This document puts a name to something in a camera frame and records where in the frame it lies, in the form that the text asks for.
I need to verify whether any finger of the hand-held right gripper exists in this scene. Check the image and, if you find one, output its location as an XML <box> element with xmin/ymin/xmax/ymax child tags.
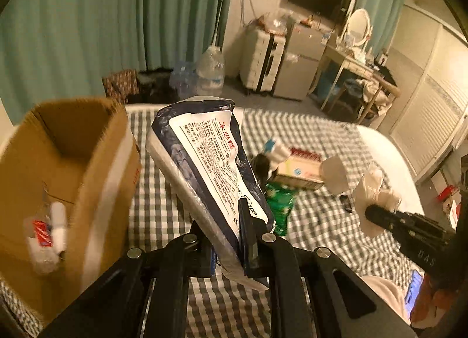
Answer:
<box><xmin>365</xmin><ymin>204</ymin><xmax>407</xmax><ymax>237</ymax></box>

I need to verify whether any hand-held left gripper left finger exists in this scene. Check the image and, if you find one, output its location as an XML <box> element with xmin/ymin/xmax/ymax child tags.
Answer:
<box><xmin>37</xmin><ymin>219</ymin><xmax>220</xmax><ymax>338</ymax></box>

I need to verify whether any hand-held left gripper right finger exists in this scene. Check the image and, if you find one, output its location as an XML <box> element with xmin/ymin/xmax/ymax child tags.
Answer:
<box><xmin>238</xmin><ymin>200</ymin><xmax>419</xmax><ymax>338</ymax></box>

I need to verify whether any green snack packet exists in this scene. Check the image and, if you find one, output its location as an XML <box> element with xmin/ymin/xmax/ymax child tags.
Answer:
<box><xmin>265</xmin><ymin>182</ymin><xmax>297</xmax><ymax>236</ymax></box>

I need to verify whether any red and white medicine box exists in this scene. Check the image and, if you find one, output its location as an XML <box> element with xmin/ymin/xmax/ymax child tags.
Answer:
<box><xmin>289</xmin><ymin>146</ymin><xmax>322</xmax><ymax>162</ymax></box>

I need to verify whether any blue and white tissue pack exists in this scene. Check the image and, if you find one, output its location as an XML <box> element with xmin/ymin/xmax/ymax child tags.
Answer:
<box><xmin>145</xmin><ymin>96</ymin><xmax>276</xmax><ymax>291</ymax></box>

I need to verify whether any brown cardboard box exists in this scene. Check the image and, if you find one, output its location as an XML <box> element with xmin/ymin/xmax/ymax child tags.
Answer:
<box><xmin>0</xmin><ymin>97</ymin><xmax>142</xmax><ymax>327</ymax></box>

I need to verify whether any person's right hand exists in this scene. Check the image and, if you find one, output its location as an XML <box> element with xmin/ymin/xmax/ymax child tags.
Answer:
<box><xmin>410</xmin><ymin>275</ymin><xmax>458</xmax><ymax>328</ymax></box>

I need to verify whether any red and white carton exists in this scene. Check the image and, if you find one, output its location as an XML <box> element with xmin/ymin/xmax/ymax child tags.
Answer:
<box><xmin>448</xmin><ymin>199</ymin><xmax>460</xmax><ymax>226</ymax></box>

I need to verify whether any smartphone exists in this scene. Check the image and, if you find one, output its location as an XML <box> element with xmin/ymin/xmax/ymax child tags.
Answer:
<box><xmin>404</xmin><ymin>270</ymin><xmax>424</xmax><ymax>306</ymax></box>

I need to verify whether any small red box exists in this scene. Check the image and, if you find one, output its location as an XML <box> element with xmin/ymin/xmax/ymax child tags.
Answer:
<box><xmin>436</xmin><ymin>184</ymin><xmax>456</xmax><ymax>202</ymax></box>

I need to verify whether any bed with checked sheet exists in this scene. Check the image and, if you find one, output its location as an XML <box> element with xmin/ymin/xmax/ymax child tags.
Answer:
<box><xmin>0</xmin><ymin>104</ymin><xmax>427</xmax><ymax>338</ymax></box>

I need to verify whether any person's leg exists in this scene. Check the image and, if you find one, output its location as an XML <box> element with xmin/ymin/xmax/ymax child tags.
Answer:
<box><xmin>361</xmin><ymin>275</ymin><xmax>409</xmax><ymax>325</ymax></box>

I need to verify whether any small black pouch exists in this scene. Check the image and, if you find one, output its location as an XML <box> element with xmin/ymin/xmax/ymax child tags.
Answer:
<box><xmin>250</xmin><ymin>153</ymin><xmax>271</xmax><ymax>182</ymax></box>

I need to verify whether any small brown paper box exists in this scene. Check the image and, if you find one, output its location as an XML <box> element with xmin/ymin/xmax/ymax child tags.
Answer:
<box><xmin>272</xmin><ymin>157</ymin><xmax>326</xmax><ymax>192</ymax></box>

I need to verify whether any white louvered wardrobe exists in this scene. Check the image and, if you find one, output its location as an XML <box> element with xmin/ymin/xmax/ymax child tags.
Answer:
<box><xmin>376</xmin><ymin>5</ymin><xmax>468</xmax><ymax>186</ymax></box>

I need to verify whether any wooden chair with clothes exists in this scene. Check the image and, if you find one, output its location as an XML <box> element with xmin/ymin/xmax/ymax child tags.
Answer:
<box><xmin>331</xmin><ymin>78</ymin><xmax>393</xmax><ymax>124</ymax></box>

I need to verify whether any white tube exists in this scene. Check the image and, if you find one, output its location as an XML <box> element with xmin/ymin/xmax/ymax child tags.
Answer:
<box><xmin>49</xmin><ymin>201</ymin><xmax>68</xmax><ymax>253</ymax></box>

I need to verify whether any white dressing table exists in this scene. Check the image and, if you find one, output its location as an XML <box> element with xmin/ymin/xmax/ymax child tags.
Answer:
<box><xmin>309</xmin><ymin>43</ymin><xmax>399</xmax><ymax>123</ymax></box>

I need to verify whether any clear bottle with red label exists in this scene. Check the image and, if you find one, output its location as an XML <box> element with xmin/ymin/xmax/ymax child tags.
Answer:
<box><xmin>24</xmin><ymin>210</ymin><xmax>61</xmax><ymax>275</ymax></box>

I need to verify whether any silver mini fridge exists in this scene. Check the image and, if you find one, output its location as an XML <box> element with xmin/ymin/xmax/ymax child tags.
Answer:
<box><xmin>272</xmin><ymin>18</ymin><xmax>330</xmax><ymax>102</ymax></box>

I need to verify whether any pack of water bottles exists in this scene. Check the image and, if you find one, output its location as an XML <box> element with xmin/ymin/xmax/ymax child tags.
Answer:
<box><xmin>169</xmin><ymin>62</ymin><xmax>200</xmax><ymax>102</ymax></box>

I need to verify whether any black bag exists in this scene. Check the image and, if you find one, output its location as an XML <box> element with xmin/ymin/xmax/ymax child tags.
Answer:
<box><xmin>126</xmin><ymin>68</ymin><xmax>180</xmax><ymax>105</ymax></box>

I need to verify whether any large clear water bottle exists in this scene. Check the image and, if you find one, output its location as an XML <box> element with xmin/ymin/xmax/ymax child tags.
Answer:
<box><xmin>195</xmin><ymin>46</ymin><xmax>226</xmax><ymax>98</ymax></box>

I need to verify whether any white suitcase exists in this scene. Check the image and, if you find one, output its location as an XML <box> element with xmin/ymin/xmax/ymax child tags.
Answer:
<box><xmin>239</xmin><ymin>24</ymin><xmax>288</xmax><ymax>96</ymax></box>

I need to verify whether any brown patterned bag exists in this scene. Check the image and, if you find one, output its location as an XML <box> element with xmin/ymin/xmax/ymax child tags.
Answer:
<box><xmin>101</xmin><ymin>69</ymin><xmax>141</xmax><ymax>99</ymax></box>

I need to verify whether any oval white vanity mirror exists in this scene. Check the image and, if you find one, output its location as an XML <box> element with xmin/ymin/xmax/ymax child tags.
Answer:
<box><xmin>342</xmin><ymin>8</ymin><xmax>372</xmax><ymax>48</ymax></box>

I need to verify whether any clear plastic bag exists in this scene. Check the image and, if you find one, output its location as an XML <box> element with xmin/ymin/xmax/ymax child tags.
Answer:
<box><xmin>254</xmin><ymin>9</ymin><xmax>294</xmax><ymax>36</ymax></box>

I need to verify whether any wide teal curtain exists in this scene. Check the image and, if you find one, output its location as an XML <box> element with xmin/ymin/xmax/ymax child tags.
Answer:
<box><xmin>0</xmin><ymin>0</ymin><xmax>238</xmax><ymax>127</ymax></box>

